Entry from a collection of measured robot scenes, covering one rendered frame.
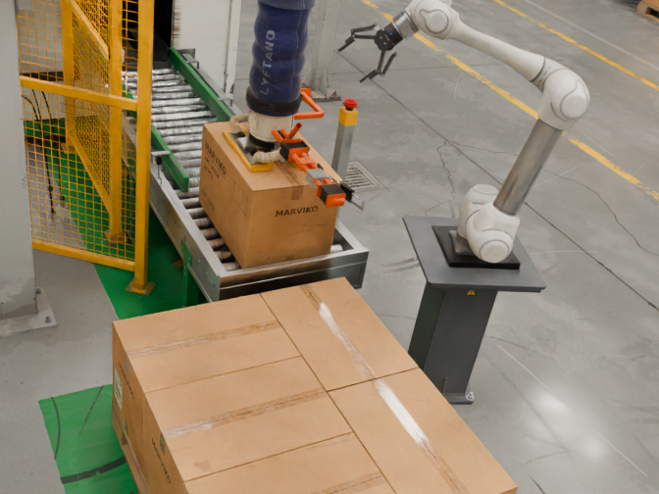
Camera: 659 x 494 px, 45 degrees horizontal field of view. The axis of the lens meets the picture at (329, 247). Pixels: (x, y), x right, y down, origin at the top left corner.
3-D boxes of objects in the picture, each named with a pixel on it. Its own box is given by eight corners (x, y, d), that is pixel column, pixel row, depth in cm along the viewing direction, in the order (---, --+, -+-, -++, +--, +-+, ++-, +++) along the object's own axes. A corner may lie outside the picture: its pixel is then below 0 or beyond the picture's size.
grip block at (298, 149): (278, 153, 321) (279, 139, 318) (300, 151, 325) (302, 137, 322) (286, 163, 315) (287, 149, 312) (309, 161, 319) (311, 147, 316)
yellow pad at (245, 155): (222, 134, 349) (223, 123, 347) (243, 133, 354) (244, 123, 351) (250, 172, 325) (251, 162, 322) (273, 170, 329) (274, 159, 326)
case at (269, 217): (198, 200, 378) (203, 123, 356) (276, 191, 396) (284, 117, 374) (244, 273, 335) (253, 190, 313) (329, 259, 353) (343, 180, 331)
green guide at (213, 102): (169, 60, 513) (169, 46, 508) (184, 59, 518) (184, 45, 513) (271, 182, 401) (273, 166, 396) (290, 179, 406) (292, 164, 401)
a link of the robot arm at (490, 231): (493, 247, 326) (504, 276, 307) (457, 235, 323) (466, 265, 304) (589, 75, 290) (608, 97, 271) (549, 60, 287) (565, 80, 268)
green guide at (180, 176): (83, 64, 489) (83, 49, 484) (101, 63, 494) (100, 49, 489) (168, 195, 377) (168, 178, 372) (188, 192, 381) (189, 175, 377)
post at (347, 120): (312, 276, 435) (339, 106, 380) (323, 274, 438) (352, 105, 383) (317, 283, 430) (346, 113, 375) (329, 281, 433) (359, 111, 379)
